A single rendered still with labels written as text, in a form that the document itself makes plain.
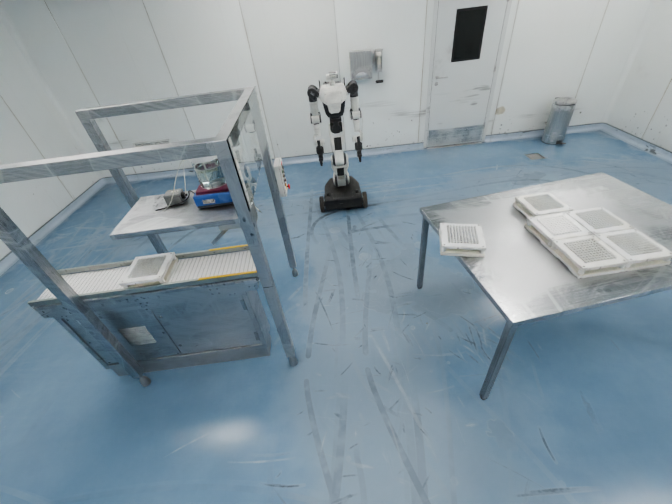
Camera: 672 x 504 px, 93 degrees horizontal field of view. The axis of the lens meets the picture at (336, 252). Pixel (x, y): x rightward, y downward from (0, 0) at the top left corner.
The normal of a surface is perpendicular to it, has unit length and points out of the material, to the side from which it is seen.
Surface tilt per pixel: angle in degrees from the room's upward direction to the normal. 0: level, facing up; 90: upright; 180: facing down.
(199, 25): 90
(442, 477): 0
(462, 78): 90
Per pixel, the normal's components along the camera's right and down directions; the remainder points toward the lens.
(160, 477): -0.10, -0.77
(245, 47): 0.04, 0.62
